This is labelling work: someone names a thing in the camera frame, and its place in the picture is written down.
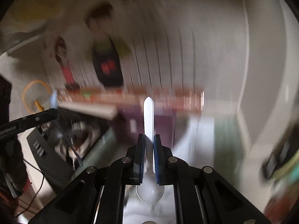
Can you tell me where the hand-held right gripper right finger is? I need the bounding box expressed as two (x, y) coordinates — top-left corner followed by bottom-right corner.
(153, 134), (272, 224)

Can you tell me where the green white printed tablecloth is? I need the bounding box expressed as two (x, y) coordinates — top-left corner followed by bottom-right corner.
(75, 115), (240, 224)

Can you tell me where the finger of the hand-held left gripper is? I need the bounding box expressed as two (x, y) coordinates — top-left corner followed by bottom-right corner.
(53, 121), (84, 167)
(0, 90), (60, 136)

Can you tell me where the orange gas hose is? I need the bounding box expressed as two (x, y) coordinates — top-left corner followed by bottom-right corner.
(22, 80), (54, 115)

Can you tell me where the red packet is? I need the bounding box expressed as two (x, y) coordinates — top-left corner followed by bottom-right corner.
(263, 187), (299, 224)

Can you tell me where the yellow blurred object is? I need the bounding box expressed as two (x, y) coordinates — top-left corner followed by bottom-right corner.
(14, 0), (69, 27)

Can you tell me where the purple box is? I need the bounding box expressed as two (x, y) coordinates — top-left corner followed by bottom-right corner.
(117, 103), (179, 150)

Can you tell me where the gas stove burner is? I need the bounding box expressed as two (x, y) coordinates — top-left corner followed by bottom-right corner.
(26, 114), (118, 193)

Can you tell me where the black cable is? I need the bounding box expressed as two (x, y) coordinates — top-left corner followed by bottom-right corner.
(13, 157), (45, 217)

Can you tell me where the dark blurred object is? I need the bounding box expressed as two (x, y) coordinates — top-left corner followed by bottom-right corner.
(261, 125), (299, 185)

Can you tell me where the white plastic spoon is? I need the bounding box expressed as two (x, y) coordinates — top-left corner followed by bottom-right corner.
(136, 97), (165, 203)

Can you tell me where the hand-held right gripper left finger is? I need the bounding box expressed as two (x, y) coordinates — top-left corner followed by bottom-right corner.
(28, 134), (147, 224)

